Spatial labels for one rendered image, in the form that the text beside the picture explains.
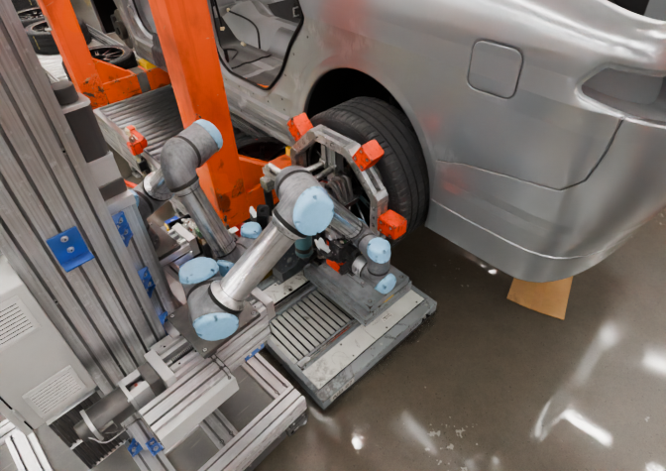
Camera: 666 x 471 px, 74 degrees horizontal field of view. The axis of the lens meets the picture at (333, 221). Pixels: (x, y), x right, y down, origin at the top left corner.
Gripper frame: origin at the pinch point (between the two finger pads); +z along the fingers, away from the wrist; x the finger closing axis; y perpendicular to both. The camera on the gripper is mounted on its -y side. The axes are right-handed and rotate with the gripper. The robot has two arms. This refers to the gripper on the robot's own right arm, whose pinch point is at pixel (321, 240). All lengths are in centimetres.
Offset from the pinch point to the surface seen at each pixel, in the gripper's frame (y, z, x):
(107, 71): -8, 260, -14
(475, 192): 20, -37, -42
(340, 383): -75, -16, 8
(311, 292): -77, 37, -20
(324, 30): 60, 41, -42
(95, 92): -19, 258, 0
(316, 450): -83, -29, 34
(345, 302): -67, 12, -23
